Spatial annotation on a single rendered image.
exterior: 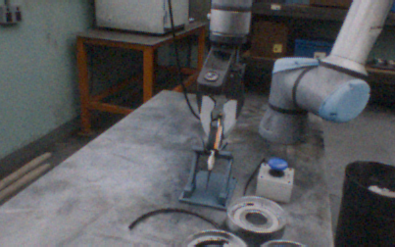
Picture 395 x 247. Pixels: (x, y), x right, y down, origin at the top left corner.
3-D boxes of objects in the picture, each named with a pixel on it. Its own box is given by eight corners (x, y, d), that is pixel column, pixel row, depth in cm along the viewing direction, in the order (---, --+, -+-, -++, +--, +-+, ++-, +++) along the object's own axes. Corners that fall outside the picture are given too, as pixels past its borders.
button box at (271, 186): (289, 204, 75) (293, 183, 73) (255, 196, 77) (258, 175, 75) (291, 184, 82) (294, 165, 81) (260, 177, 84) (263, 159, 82)
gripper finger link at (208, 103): (215, 129, 81) (223, 90, 78) (209, 139, 76) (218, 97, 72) (201, 125, 82) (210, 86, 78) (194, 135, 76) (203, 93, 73)
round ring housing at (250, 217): (292, 251, 62) (296, 231, 61) (231, 253, 61) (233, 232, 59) (272, 213, 72) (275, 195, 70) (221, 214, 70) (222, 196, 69)
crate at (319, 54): (343, 60, 407) (347, 40, 399) (343, 67, 373) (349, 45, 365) (295, 54, 421) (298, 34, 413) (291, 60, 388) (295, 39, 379)
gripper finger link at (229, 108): (240, 132, 80) (241, 91, 77) (236, 142, 74) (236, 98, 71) (226, 131, 81) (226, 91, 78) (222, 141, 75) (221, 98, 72)
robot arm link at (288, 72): (289, 95, 113) (297, 51, 108) (323, 109, 102) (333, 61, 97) (259, 99, 107) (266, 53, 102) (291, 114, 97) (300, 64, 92)
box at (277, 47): (291, 61, 385) (297, 24, 371) (244, 56, 393) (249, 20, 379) (289, 54, 422) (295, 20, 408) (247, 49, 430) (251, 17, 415)
